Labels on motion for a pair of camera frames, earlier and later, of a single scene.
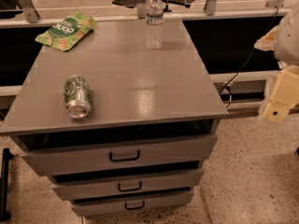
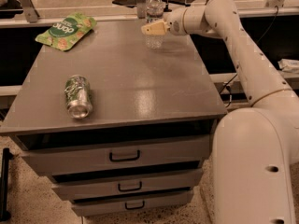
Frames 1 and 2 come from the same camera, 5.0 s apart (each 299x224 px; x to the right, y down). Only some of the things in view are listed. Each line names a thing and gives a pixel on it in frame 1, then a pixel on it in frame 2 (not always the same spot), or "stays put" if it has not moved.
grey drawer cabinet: x=155 y=119 stays put
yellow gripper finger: x=285 y=94 -> x=174 y=21
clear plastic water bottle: x=154 y=21 stays put
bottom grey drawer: x=132 y=203 stays put
